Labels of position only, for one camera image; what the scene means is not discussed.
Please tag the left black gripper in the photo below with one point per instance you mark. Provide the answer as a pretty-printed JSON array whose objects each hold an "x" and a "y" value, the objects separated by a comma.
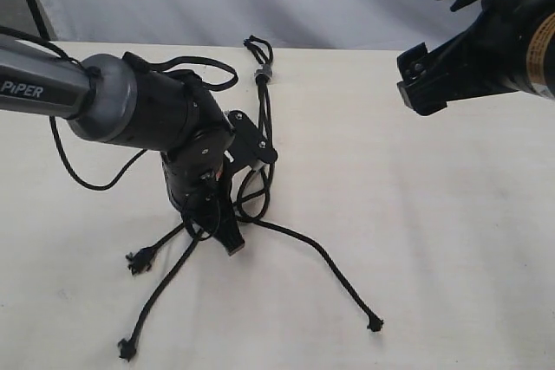
[{"x": 199, "y": 188}]

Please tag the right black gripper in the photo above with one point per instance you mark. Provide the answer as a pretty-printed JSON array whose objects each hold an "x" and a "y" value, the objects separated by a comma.
[{"x": 489, "y": 58}]

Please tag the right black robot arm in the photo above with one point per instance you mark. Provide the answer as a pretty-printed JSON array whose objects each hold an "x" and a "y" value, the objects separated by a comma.
[{"x": 540, "y": 50}]

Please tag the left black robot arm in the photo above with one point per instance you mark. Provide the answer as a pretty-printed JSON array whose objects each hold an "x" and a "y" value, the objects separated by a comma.
[{"x": 127, "y": 101}]

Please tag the white backdrop cloth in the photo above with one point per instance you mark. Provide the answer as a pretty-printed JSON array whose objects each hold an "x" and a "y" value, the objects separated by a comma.
[{"x": 318, "y": 24}]

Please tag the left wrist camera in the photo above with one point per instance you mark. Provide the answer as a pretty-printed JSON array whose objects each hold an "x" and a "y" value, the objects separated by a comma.
[{"x": 249, "y": 148}]

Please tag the grey metal cable clamp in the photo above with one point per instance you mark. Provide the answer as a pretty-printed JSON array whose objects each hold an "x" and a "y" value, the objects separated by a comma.
[{"x": 263, "y": 74}]

